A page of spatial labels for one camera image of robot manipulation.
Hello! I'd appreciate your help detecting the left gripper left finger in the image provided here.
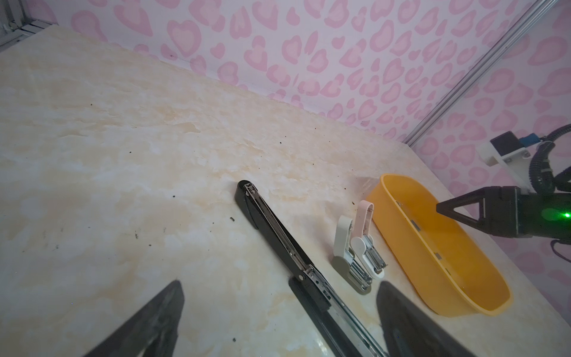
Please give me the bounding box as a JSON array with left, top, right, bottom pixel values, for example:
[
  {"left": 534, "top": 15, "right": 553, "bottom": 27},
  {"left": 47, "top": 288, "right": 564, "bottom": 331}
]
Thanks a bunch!
[{"left": 86, "top": 280, "right": 184, "bottom": 356}]

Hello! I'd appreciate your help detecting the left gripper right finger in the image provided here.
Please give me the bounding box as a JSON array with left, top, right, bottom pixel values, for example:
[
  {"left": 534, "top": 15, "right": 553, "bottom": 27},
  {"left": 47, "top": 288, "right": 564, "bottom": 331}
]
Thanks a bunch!
[{"left": 376, "top": 281, "right": 474, "bottom": 357}]

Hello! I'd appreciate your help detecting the yellow plastic tray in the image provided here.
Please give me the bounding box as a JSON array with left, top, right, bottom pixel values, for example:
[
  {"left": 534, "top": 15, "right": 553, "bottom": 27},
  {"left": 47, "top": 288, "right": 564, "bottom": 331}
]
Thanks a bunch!
[{"left": 367, "top": 174, "right": 513, "bottom": 317}]

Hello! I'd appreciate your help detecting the grey mini stapler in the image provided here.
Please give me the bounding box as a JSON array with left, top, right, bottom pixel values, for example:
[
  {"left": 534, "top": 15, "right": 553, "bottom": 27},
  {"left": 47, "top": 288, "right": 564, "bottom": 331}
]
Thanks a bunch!
[{"left": 332, "top": 216, "right": 373, "bottom": 295}]

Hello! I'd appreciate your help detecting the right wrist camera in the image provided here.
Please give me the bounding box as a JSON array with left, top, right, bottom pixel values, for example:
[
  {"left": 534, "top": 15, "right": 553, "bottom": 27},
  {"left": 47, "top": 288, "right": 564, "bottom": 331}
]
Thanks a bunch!
[{"left": 477, "top": 131, "right": 541, "bottom": 193}]

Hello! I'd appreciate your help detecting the black long stapler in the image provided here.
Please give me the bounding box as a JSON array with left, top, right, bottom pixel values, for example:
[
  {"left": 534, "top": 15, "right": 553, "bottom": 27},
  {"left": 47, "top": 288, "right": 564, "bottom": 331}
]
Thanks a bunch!
[{"left": 234, "top": 180, "right": 388, "bottom": 356}]

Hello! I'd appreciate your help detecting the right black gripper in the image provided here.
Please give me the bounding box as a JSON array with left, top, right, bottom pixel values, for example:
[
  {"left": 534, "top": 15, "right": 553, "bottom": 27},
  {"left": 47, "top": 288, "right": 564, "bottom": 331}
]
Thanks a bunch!
[{"left": 436, "top": 168, "right": 570, "bottom": 245}]

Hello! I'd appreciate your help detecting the aluminium frame right corner post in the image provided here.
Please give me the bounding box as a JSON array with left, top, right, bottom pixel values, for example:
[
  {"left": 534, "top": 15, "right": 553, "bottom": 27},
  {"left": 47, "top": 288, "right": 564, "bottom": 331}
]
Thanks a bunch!
[{"left": 403, "top": 0, "right": 559, "bottom": 147}]

